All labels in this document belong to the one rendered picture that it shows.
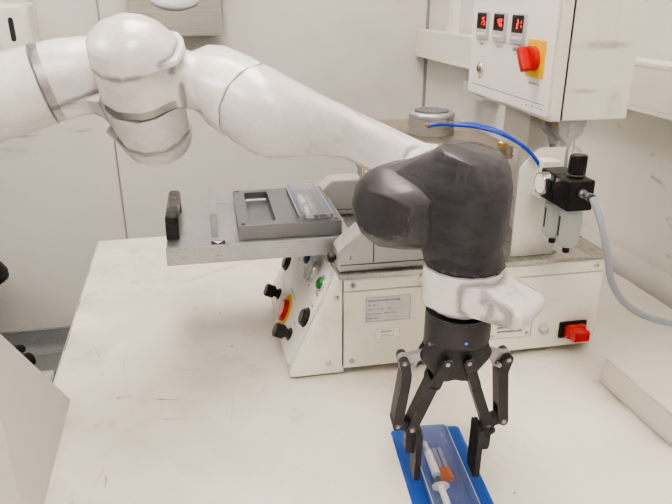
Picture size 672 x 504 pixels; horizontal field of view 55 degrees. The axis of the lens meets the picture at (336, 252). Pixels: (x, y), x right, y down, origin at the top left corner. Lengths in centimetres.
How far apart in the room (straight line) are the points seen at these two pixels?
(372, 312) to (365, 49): 168
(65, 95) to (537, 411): 81
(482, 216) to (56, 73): 59
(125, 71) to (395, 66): 186
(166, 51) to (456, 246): 44
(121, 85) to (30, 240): 187
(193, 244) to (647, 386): 71
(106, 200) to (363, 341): 171
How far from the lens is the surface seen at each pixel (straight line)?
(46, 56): 97
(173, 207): 108
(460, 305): 70
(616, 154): 160
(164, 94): 88
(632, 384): 108
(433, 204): 68
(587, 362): 119
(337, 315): 102
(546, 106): 105
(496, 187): 67
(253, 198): 120
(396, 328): 106
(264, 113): 82
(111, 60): 85
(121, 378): 113
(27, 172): 262
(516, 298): 70
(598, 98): 108
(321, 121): 84
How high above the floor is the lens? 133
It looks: 22 degrees down
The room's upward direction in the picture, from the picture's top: straight up
